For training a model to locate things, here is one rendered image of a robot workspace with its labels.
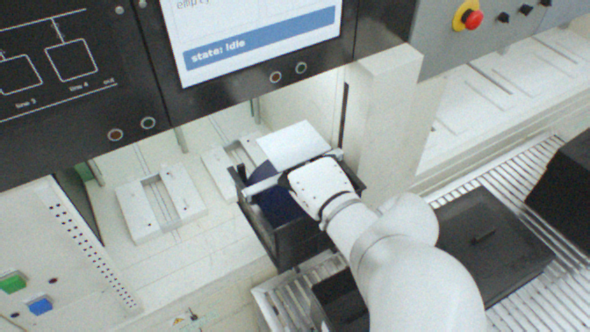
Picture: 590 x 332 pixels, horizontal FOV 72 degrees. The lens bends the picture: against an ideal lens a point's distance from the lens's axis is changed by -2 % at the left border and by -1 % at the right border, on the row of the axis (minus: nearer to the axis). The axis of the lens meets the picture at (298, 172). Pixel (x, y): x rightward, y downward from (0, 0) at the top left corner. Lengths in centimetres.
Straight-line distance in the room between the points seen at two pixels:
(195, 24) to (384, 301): 43
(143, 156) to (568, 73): 162
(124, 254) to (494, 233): 103
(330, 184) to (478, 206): 67
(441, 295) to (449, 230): 93
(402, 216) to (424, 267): 26
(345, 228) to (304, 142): 22
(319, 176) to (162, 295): 55
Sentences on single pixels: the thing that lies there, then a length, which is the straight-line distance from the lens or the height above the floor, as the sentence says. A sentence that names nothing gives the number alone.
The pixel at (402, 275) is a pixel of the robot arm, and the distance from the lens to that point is 34.
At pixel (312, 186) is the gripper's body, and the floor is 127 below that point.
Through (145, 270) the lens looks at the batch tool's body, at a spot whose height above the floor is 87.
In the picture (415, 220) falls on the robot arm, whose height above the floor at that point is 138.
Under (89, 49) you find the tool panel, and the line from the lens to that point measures 59.
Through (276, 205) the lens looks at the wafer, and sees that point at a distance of 95.
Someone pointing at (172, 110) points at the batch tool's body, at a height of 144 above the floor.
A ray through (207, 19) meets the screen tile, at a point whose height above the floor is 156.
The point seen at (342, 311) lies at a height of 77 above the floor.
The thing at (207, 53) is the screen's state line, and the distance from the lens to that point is 63.
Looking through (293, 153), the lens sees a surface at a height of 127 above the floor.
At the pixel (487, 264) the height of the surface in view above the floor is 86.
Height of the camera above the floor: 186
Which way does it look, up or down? 50 degrees down
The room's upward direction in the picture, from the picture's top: straight up
